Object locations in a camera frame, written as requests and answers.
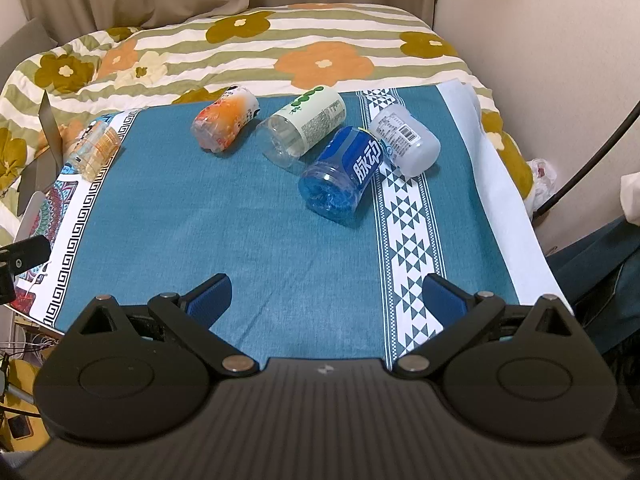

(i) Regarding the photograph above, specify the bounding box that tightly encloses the floral striped quilt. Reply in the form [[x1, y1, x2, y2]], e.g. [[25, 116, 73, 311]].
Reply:
[[1, 3, 534, 243]]

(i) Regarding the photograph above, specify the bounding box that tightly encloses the clear cup cream green label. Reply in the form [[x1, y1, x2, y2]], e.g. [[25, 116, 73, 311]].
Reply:
[[255, 84, 346, 172]]

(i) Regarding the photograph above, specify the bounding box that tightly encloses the white plastic bag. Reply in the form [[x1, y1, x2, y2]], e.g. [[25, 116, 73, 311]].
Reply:
[[524, 158, 558, 218]]

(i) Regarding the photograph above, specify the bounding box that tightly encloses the dark blue fabric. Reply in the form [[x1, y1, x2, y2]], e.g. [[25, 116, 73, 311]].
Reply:
[[547, 217, 639, 353]]

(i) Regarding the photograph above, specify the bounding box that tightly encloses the black clamp mount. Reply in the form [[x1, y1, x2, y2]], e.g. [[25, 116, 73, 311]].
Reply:
[[0, 235, 51, 304]]

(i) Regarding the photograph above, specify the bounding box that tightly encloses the clear cup orange vitamin label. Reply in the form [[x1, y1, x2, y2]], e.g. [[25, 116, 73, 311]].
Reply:
[[63, 117, 122, 182]]

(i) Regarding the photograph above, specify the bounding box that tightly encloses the frosted white cup barcode label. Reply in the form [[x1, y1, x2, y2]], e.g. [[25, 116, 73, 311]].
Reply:
[[370, 104, 440, 179]]

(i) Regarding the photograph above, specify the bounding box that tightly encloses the blue patterned cloth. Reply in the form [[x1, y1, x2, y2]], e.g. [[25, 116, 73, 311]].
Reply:
[[13, 81, 560, 361]]

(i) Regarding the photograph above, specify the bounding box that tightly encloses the orange peach label cup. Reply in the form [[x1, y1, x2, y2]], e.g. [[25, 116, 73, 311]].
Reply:
[[191, 86, 260, 153]]

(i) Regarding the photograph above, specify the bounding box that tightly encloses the grey laptop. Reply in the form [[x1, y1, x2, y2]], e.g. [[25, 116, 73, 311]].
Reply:
[[13, 93, 63, 242]]

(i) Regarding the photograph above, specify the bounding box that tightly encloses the black cable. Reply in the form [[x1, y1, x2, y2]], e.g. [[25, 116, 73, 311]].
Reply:
[[530, 100, 640, 222]]

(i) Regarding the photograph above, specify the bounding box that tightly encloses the blue plastic cup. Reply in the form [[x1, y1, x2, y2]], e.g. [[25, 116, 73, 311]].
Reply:
[[298, 126, 383, 224]]

